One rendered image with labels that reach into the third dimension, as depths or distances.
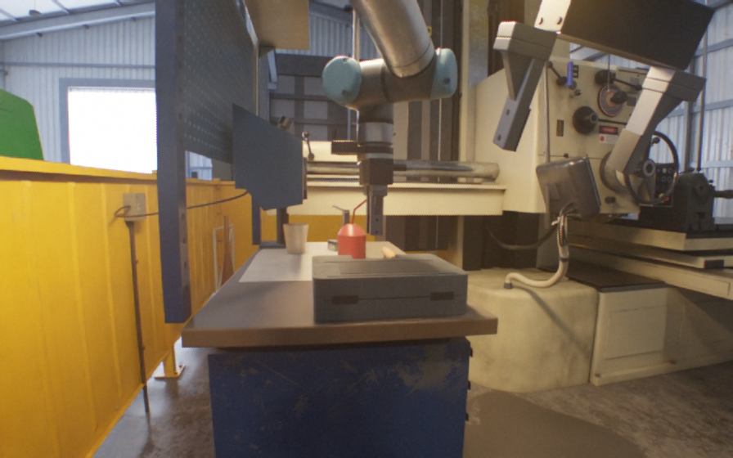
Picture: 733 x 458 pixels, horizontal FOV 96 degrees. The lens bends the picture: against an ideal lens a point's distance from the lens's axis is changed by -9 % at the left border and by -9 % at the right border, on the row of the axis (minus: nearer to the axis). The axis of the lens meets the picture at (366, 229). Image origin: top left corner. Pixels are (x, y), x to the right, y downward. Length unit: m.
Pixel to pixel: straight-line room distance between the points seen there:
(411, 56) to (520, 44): 0.24
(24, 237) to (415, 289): 1.17
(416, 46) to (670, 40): 0.29
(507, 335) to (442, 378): 1.56
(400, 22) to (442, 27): 2.23
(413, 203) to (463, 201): 0.30
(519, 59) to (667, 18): 0.12
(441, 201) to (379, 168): 1.43
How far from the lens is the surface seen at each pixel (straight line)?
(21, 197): 1.41
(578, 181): 1.51
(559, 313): 2.35
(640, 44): 0.39
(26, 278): 1.42
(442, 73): 0.59
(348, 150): 0.72
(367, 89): 0.63
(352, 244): 1.04
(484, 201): 2.22
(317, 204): 1.93
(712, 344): 3.47
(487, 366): 2.36
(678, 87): 0.43
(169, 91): 0.61
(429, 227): 2.49
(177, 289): 0.61
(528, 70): 0.35
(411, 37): 0.53
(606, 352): 2.69
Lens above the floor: 1.15
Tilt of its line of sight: 6 degrees down
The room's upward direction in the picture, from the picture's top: 1 degrees clockwise
